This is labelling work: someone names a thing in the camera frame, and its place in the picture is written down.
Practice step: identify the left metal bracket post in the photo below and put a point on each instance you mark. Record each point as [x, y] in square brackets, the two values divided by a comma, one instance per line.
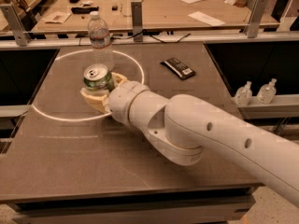
[20, 35]

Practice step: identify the right metal bracket post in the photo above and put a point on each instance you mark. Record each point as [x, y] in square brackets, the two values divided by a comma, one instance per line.
[255, 18]

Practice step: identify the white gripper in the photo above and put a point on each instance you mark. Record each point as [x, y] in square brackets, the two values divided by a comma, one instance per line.
[123, 99]

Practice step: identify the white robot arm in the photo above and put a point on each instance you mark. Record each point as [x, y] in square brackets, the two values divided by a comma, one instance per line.
[182, 126]

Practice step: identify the paper card on desk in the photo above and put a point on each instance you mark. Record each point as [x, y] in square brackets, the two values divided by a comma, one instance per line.
[57, 17]

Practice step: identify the small clear sanitizer bottle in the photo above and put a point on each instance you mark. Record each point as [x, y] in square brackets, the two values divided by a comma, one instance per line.
[243, 95]

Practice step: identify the clear plastic water bottle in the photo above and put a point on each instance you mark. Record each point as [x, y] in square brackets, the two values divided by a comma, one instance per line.
[99, 35]

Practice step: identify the white paper slip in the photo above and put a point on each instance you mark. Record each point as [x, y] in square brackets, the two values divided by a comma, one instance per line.
[202, 17]

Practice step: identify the green soda can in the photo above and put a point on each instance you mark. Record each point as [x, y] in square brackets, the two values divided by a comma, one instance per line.
[97, 77]

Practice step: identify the black snack bar wrapper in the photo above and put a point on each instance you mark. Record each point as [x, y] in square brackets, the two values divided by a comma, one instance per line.
[182, 70]

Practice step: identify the metal bracket post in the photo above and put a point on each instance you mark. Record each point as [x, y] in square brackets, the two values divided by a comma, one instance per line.
[255, 18]
[136, 10]
[20, 35]

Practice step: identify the middle metal bracket post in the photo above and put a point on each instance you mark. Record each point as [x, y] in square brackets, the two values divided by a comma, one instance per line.
[136, 10]

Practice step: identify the small black object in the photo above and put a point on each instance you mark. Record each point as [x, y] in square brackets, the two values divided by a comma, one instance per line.
[114, 7]

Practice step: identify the black remote device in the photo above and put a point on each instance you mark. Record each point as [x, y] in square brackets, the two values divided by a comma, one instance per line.
[83, 10]

